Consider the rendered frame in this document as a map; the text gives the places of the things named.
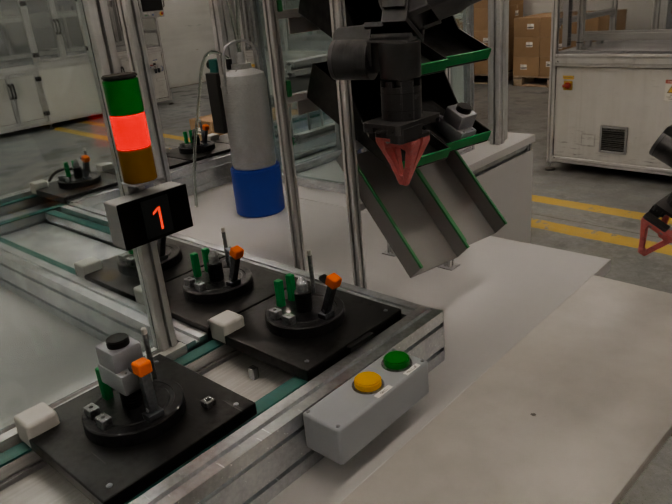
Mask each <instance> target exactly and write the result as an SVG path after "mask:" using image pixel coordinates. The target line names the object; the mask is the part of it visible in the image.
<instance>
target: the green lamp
mask: <svg viewBox="0 0 672 504"><path fill-rule="evenodd" d="M102 85H103V89H104V94H105V98H106V103H107V108H108V112H109V115H110V116H114V117H117V116H128V115H134V114H138V113H142V112H143V111H144V106H143V101H142V96H141V91H140V86H139V81H138V77H137V76H136V77H134V78H130V79H124V80H116V81H102Z"/></svg>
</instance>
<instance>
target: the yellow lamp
mask: <svg viewBox="0 0 672 504"><path fill-rule="evenodd" d="M117 153H118V158H119V162H120V167H121V172H122V176H123V181H124V183H127V184H139V183H145V182H149V181H152V180H154V179H156V178H157V172H156V167H155V162H154V156H153V151H152V146H151V145H150V146H148V147H146V148H142V149H138V150H131V151H119V150H117Z"/></svg>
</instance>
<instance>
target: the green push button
mask: <svg viewBox="0 0 672 504"><path fill-rule="evenodd" d="M383 359H384V365H385V367H387V368H389V369H393V370H400V369H404V368H406V367H407V366H408V365H409V364H410V357H409V355H408V354H406V353H405V352H402V351H392V352H389V353H387V354H386V355H385V356H384V358H383Z"/></svg>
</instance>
